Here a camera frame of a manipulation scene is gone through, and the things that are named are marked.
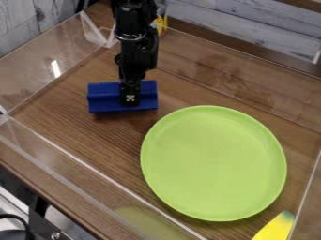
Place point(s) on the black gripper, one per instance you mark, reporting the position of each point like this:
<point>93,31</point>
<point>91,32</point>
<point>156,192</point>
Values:
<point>138,36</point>

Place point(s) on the blue plastic block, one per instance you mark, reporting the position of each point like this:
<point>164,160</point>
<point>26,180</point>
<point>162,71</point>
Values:
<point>103,97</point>

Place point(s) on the green round plate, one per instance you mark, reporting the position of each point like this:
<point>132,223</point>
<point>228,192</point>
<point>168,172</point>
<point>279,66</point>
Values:
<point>213,163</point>

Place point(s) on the yellow green object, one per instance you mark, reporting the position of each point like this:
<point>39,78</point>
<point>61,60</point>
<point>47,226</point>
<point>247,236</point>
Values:
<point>279,228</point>

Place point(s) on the yellow labelled can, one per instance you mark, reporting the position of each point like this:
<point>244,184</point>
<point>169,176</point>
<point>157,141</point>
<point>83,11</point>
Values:
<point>161,24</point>

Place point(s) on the black table clamp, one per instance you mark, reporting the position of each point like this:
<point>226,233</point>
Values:
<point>45,230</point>

